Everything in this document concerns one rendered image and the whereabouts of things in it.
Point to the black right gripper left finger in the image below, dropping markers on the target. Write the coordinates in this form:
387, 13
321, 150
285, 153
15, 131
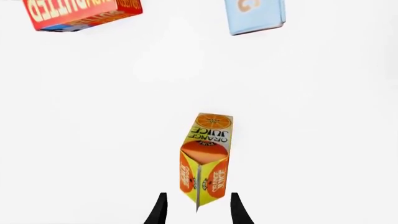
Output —
159, 211

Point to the pale blue printed carton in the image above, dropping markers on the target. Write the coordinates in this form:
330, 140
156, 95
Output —
255, 16

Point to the orange juice carton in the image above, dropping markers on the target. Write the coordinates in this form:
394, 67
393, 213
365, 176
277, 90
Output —
205, 158

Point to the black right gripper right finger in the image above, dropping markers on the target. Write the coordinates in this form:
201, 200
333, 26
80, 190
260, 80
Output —
239, 211

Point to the red printed food box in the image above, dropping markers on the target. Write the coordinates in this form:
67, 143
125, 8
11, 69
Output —
77, 14

